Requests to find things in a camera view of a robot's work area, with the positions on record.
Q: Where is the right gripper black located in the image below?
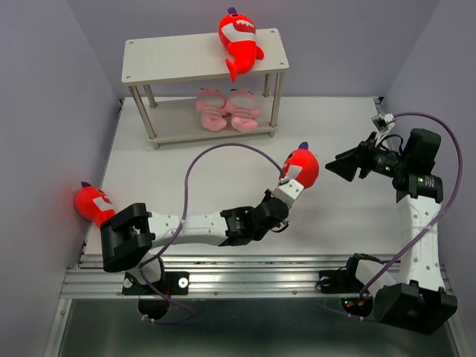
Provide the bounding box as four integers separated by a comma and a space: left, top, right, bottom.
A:
324, 131, 409, 182

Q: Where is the red shark plush back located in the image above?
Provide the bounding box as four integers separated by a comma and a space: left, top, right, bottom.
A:
283, 141, 320, 189

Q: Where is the pink striped plush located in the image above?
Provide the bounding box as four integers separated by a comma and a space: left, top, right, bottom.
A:
196, 89, 227, 132
225, 89, 260, 133

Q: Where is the red shark plush mouth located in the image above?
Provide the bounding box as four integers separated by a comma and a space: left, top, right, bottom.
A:
218, 7, 265, 83

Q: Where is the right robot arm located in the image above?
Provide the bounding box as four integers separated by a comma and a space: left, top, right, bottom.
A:
317, 129, 457, 335

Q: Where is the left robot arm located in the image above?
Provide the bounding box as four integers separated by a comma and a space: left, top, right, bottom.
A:
100, 187, 295, 293

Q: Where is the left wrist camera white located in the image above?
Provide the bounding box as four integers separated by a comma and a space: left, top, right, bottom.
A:
272, 179, 305, 208

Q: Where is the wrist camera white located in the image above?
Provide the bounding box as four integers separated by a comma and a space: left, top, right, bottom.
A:
371, 113, 395, 142
272, 179, 305, 208

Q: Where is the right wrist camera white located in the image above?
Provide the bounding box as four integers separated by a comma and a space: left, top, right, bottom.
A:
371, 113, 395, 142

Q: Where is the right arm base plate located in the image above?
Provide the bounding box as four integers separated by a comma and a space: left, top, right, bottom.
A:
316, 269, 360, 294

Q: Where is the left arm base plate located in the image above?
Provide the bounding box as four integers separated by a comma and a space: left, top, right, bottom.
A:
121, 271, 190, 296

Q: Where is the aluminium rail frame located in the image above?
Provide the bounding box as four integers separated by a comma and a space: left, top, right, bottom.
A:
43, 96, 469, 357

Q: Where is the red shark plush left wall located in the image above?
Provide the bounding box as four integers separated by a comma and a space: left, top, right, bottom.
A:
74, 181, 116, 228

